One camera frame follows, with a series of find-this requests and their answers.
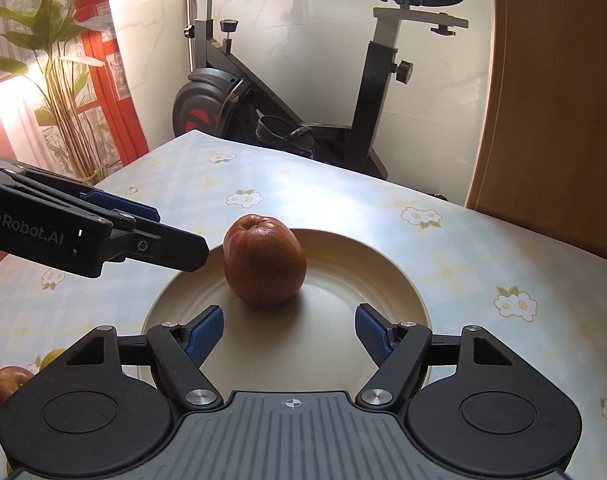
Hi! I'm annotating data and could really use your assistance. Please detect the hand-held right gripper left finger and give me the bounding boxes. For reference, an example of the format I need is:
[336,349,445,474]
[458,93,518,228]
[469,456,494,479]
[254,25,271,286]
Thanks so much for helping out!
[63,305,224,410]

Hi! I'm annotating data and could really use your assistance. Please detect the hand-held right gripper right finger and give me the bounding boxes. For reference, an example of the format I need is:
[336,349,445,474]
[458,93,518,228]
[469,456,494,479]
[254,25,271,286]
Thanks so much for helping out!
[354,302,525,408]

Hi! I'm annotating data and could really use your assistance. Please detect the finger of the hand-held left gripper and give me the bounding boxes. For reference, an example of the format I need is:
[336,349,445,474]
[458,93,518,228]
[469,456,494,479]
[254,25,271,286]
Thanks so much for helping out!
[0,153,160,223]
[104,214,210,274]

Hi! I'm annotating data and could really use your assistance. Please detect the cream ceramic plate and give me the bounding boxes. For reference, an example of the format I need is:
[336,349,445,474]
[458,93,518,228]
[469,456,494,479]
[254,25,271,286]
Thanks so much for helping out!
[139,228,431,394]

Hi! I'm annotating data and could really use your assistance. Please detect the tall dark red apple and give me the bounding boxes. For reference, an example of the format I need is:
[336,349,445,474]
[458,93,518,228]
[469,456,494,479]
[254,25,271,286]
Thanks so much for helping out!
[223,214,307,308]

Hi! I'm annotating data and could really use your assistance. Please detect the green jujube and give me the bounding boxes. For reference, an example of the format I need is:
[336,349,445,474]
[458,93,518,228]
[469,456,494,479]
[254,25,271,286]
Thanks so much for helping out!
[33,349,67,374]

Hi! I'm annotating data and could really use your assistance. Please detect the round red apple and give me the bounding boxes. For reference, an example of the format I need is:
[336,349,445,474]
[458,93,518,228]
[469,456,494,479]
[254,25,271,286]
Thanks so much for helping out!
[0,366,36,424]

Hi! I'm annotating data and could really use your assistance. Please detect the tall green potted plant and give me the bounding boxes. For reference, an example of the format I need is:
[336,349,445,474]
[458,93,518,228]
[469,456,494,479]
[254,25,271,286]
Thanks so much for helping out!
[0,0,121,186]

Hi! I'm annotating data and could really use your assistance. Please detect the black exercise bike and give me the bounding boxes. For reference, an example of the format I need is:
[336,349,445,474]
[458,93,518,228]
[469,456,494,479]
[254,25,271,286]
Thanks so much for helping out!
[133,0,470,201]

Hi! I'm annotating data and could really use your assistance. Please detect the wooden door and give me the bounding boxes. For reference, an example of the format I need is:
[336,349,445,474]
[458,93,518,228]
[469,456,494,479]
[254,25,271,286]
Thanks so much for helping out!
[465,0,607,267]

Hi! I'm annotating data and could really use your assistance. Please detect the red wooden frame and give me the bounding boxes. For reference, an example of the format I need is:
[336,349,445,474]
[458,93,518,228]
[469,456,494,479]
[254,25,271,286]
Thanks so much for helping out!
[70,0,151,171]

